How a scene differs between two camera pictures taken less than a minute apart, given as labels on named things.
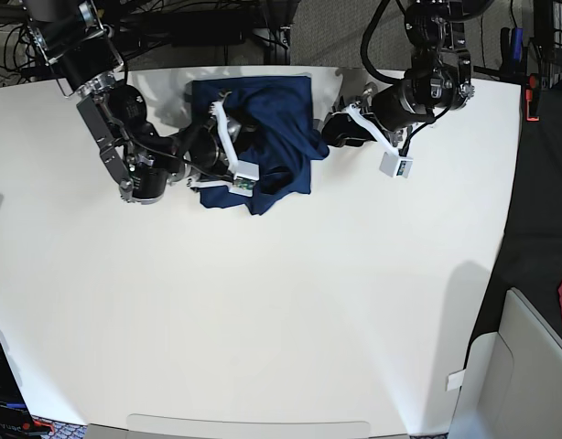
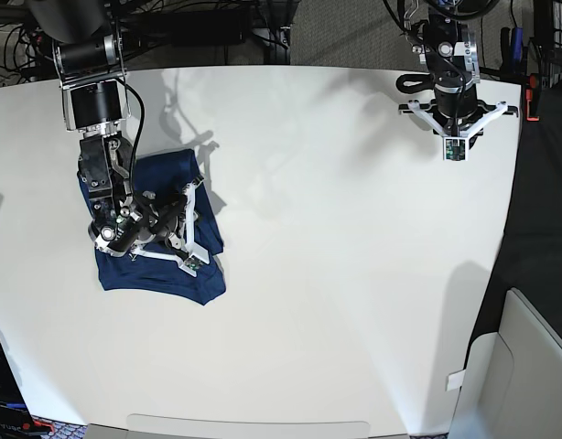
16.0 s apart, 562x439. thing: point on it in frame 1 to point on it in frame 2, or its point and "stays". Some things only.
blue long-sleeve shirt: x=280 y=139 to x=156 y=231
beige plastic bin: x=518 y=382 stays
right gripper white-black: x=356 y=124 to x=456 y=114
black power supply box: x=216 y=29 stays
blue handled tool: x=518 y=48 stays
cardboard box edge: x=102 y=432 stays
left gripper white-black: x=210 y=154 to x=175 y=229
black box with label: x=9 y=416 stays
